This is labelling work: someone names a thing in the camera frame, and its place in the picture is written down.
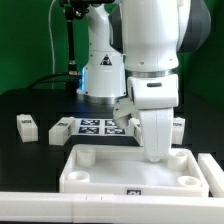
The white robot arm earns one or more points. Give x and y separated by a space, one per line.
133 47

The white desk top tray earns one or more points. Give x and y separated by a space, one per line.
125 170

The fiducial marker sheet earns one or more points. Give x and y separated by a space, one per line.
97 127

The white fence bar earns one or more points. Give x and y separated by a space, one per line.
81 208
213 174

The white front fence bar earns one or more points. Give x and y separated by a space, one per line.
81 208

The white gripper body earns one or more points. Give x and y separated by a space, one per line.
151 101

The black camera stand pole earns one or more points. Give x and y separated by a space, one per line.
73 9

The white right fence bar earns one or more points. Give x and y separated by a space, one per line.
213 174

